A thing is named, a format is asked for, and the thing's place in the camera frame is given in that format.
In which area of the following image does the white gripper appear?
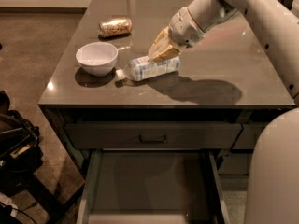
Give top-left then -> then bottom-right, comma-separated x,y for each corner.
150,7 -> 205,62

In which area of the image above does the blue label plastic bottle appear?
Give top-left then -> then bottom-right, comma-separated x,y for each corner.
116,56 -> 180,82

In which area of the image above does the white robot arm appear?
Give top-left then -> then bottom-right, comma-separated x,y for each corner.
149,0 -> 299,224

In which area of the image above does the grey top right drawer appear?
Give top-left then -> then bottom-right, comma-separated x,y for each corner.
233,124 -> 263,150

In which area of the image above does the grey top left drawer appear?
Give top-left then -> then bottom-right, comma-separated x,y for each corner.
64,121 -> 242,149

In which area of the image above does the grey middle right drawer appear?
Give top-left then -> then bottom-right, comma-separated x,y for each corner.
219,154 -> 252,175

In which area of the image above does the open grey middle drawer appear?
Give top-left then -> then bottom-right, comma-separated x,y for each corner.
76,150 -> 230,224

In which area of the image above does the grey bottom right drawer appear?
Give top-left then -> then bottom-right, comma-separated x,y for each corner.
221,176 -> 248,191

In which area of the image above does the gold patterned can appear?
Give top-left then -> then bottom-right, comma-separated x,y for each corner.
99,17 -> 132,38

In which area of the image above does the white bowl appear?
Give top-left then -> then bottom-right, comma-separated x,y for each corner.
76,42 -> 119,77

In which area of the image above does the black equipment cart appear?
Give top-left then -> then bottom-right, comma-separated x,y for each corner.
0,91 -> 43,196

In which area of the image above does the white cable plug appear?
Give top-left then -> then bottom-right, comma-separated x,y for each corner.
0,193 -> 19,224

